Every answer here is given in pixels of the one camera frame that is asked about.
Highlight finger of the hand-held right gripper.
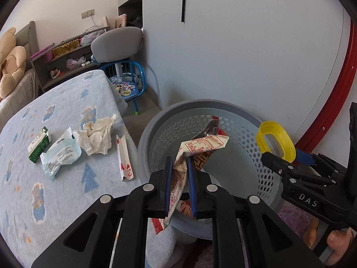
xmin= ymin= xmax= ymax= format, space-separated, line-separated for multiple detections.
xmin=295 ymin=149 xmax=348 ymax=175
xmin=261 ymin=151 xmax=339 ymax=187

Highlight pale green wipes packet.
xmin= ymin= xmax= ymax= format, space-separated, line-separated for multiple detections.
xmin=40 ymin=126 xmax=82 ymax=180

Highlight person's right hand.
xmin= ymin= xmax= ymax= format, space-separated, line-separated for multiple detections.
xmin=303 ymin=217 xmax=356 ymax=267

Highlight tan teddy bear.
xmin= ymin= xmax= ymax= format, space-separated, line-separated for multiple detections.
xmin=0 ymin=27 xmax=27 ymax=99

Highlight green and white carton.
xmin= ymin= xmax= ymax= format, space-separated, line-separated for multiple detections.
xmin=27 ymin=126 xmax=52 ymax=164

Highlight purple fluffy cloth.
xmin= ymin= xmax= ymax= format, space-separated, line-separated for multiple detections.
xmin=276 ymin=202 xmax=321 ymax=239

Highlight red hoop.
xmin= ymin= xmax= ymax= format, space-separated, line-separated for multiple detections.
xmin=293 ymin=14 xmax=357 ymax=157

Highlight red and white chopstick sleeve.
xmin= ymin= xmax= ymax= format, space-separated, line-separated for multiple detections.
xmin=116 ymin=134 xmax=135 ymax=181

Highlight grey shelf unit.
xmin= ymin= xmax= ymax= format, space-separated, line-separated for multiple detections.
xmin=30 ymin=26 xmax=110 ymax=92

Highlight bed with beige cover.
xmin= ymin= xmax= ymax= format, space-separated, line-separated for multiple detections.
xmin=0 ymin=68 xmax=41 ymax=123

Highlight crumpled beige paper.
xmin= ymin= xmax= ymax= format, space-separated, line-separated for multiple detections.
xmin=77 ymin=114 xmax=118 ymax=156

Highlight white and pink plastic bag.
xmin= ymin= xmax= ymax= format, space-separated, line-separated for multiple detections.
xmin=66 ymin=57 xmax=87 ymax=70

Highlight white wardrobe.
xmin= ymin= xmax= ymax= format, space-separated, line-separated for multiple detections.
xmin=117 ymin=0 xmax=352 ymax=146

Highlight pink plastic box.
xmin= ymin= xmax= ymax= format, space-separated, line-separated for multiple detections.
xmin=30 ymin=43 xmax=55 ymax=60

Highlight grey bed headboard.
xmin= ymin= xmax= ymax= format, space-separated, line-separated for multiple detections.
xmin=14 ymin=21 xmax=37 ymax=71

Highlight clear plastic bag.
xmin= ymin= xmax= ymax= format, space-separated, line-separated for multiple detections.
xmin=82 ymin=27 xmax=104 ymax=45

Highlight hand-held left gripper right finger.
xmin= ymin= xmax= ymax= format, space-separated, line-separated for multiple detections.
xmin=186 ymin=156 xmax=325 ymax=268

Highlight blue printed blanket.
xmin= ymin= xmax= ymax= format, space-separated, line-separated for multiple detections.
xmin=0 ymin=70 xmax=179 ymax=268

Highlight red and white snack wrapper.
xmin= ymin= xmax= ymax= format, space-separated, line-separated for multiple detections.
xmin=151 ymin=116 xmax=230 ymax=231

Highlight blue child's chair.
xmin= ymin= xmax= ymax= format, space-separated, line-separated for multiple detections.
xmin=99 ymin=60 xmax=147 ymax=116

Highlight yellow plastic ring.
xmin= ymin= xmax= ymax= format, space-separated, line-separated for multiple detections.
xmin=256 ymin=121 xmax=297 ymax=163

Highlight grey chair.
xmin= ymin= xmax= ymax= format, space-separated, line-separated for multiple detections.
xmin=91 ymin=26 xmax=143 ymax=63

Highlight grey perforated plastic basket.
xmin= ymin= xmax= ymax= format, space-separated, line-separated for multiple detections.
xmin=137 ymin=98 xmax=282 ymax=241

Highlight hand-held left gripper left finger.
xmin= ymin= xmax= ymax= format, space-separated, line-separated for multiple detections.
xmin=31 ymin=156 xmax=175 ymax=268

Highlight pink gift bag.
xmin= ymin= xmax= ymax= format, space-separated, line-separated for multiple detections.
xmin=115 ymin=13 xmax=128 ymax=29

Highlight gold snack packs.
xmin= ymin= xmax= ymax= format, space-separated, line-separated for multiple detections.
xmin=52 ymin=40 xmax=80 ymax=56

